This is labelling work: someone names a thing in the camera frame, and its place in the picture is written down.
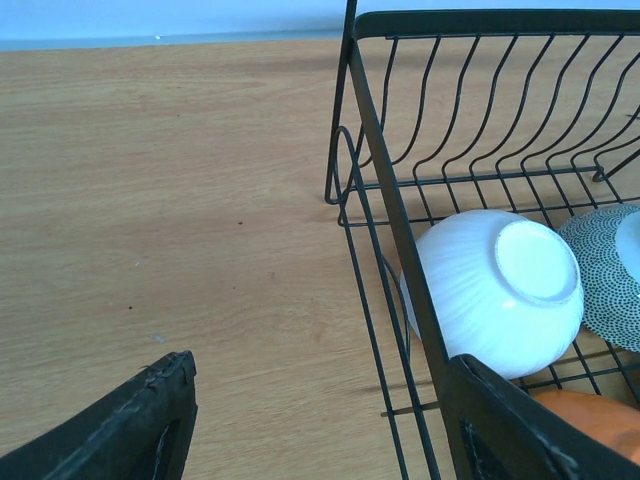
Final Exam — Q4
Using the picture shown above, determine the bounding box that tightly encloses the white bowl orange outside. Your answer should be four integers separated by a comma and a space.
534, 389, 639, 464

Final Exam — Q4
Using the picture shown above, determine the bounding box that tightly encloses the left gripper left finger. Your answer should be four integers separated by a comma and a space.
1, 351, 198, 479

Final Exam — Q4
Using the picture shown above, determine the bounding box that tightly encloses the grey dotted bowl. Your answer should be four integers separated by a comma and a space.
558, 204, 639, 353

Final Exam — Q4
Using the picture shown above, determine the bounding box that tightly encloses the black wire dish rack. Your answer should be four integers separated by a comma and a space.
324, 2, 639, 479

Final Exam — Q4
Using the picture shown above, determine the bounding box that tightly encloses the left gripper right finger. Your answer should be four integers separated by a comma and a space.
439, 355, 639, 479

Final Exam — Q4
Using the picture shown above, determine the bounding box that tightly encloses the white ribbed bowl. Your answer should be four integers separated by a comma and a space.
415, 209, 584, 380

